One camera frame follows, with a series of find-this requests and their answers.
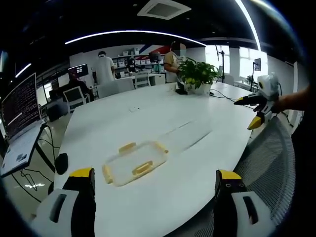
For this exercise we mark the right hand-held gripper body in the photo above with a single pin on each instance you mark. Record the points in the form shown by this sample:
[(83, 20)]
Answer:
[(269, 86)]

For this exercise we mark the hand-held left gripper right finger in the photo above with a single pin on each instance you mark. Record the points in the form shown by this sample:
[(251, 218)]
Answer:
[(237, 205)]

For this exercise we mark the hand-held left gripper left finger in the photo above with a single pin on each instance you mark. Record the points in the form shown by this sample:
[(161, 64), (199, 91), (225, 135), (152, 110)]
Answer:
[(66, 205)]

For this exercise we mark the clear lid with yellow clips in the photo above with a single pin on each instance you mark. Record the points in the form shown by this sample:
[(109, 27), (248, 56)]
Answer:
[(138, 163)]

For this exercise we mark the black tripod stand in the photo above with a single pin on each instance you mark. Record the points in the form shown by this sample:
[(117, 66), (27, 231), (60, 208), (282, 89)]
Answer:
[(221, 64), (254, 74)]

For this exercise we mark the black rounded object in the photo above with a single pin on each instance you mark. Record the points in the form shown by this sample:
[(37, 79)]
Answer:
[(61, 163)]

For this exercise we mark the grey mesh office chair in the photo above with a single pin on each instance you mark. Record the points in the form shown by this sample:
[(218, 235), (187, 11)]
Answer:
[(269, 165)]

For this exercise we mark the green potted plant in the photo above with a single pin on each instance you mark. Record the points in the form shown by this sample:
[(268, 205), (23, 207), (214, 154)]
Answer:
[(197, 72)]

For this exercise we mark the small black device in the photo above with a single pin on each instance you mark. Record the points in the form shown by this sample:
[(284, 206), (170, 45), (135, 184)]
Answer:
[(181, 89)]

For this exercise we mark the open white laptop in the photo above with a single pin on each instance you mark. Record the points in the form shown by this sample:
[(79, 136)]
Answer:
[(21, 116)]

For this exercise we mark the white office chair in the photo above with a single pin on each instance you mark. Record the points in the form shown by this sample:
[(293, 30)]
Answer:
[(142, 79), (74, 97)]

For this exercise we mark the ceiling air vent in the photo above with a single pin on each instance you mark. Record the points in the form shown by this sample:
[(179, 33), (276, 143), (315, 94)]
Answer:
[(164, 8)]

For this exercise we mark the black computer monitor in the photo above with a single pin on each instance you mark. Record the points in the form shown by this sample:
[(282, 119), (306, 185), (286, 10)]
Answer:
[(78, 70)]

